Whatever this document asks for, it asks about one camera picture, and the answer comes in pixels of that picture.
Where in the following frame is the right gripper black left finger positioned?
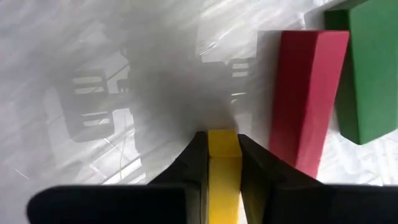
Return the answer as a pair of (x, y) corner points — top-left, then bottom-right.
(26, 131), (210, 224)

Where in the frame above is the red long block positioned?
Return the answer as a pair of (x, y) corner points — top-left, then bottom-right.
(269, 30), (351, 179)

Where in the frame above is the green long block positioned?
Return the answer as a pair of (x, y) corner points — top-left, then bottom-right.
(324, 0), (398, 146)

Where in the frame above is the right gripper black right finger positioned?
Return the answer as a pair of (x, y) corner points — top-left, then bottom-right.
(238, 133), (398, 224)

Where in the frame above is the yellow long block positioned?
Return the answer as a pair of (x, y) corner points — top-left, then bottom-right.
(207, 129), (243, 224)

